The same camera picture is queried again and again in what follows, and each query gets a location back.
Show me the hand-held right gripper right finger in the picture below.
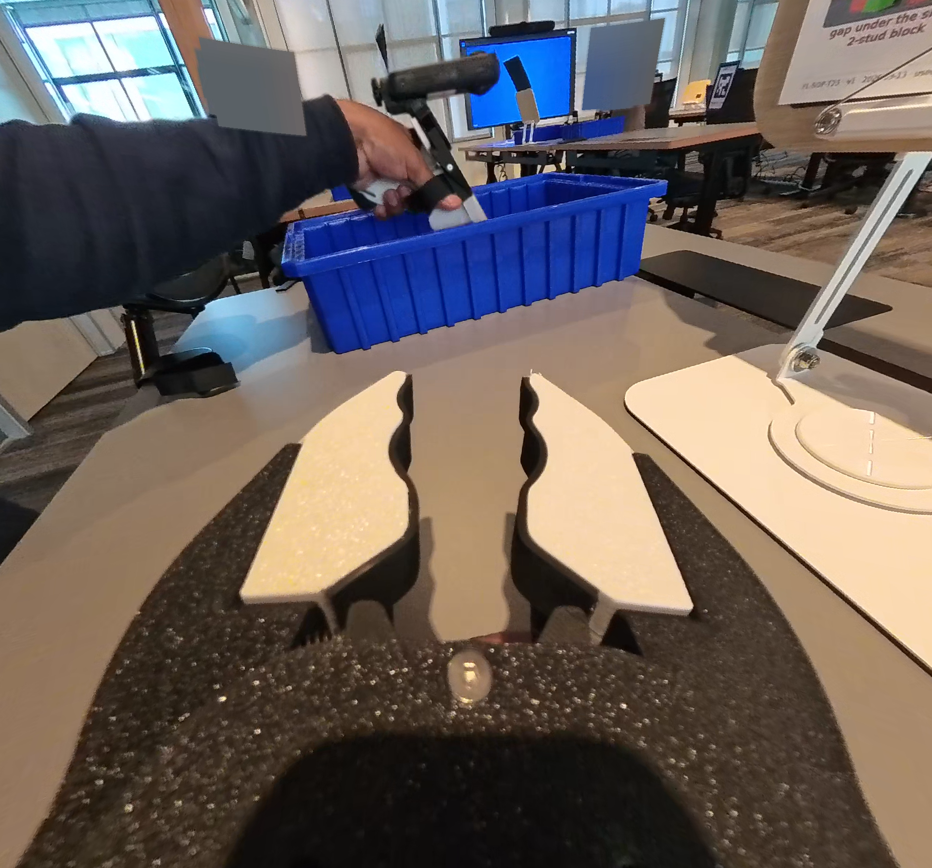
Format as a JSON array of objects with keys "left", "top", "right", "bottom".
[{"left": 512, "top": 370, "right": 695, "bottom": 645}]

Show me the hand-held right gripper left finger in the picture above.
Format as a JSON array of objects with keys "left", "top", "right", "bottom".
[{"left": 239, "top": 370, "right": 421, "bottom": 637}]

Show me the large blue plastic bin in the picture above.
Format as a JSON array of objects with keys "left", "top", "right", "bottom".
[{"left": 280, "top": 172, "right": 668, "bottom": 355}]

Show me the person's left forearm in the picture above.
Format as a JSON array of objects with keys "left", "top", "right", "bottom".
[{"left": 0, "top": 95, "right": 361, "bottom": 334}]

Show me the blue screen monitor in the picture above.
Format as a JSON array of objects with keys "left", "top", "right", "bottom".
[{"left": 459, "top": 27, "right": 580, "bottom": 132}]

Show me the black backed document stand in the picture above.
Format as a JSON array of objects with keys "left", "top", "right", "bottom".
[{"left": 502, "top": 56, "right": 543, "bottom": 144}]

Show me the small blue plastic bin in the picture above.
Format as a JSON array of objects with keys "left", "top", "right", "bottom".
[{"left": 508, "top": 116, "right": 629, "bottom": 147}]

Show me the white instruction board stand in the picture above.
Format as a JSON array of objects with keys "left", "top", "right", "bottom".
[{"left": 625, "top": 0, "right": 932, "bottom": 665}]

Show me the long wooden top desk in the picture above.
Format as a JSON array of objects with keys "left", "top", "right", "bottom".
[{"left": 460, "top": 121, "right": 764, "bottom": 235}]

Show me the black office chair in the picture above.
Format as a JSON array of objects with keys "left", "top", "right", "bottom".
[{"left": 659, "top": 154, "right": 722, "bottom": 235}]

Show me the printed instruction sheet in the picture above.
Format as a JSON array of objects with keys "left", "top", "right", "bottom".
[{"left": 778, "top": 0, "right": 932, "bottom": 106}]

